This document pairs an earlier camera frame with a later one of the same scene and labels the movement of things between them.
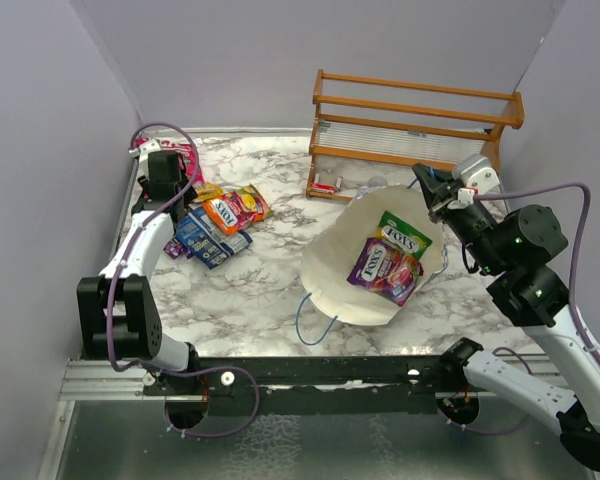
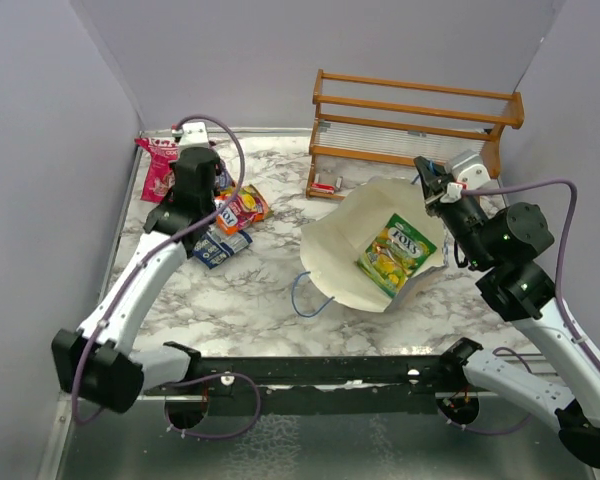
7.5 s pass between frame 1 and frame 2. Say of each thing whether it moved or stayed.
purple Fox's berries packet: moved
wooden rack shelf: stayed
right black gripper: stayed
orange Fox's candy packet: stayed
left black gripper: moved
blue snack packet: stayed
